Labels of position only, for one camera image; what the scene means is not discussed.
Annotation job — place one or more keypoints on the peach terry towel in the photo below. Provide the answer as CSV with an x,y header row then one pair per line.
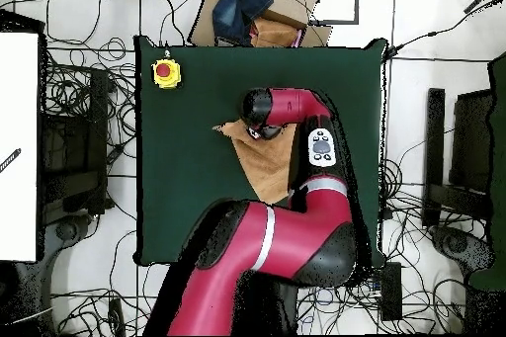
x,y
265,167

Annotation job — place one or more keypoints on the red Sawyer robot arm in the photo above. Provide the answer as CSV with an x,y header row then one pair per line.
x,y
300,234

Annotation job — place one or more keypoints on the black flat panel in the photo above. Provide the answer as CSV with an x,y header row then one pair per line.
x,y
470,147

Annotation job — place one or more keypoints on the dark green table cloth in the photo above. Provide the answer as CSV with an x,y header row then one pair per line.
x,y
178,175

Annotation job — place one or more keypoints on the crumpled orange cloth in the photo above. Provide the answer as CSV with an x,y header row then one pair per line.
x,y
272,34

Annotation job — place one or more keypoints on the yellow emergency stop button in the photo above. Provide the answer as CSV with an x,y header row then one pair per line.
x,y
166,73

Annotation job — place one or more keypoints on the blue jeans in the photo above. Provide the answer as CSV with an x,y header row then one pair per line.
x,y
237,9

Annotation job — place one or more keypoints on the brown cardboard box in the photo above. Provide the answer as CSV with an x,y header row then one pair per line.
x,y
288,1

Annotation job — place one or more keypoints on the black upright bar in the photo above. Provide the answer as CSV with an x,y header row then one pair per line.
x,y
434,135

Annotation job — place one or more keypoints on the white panel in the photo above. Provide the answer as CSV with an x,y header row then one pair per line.
x,y
17,115

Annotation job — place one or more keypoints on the black striped bar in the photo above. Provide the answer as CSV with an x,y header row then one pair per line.
x,y
12,157

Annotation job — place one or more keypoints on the green cloth sheet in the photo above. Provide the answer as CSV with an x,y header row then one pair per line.
x,y
499,155

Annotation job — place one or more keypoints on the black pedestal leg with knob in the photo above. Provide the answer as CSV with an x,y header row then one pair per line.
x,y
456,244
65,230

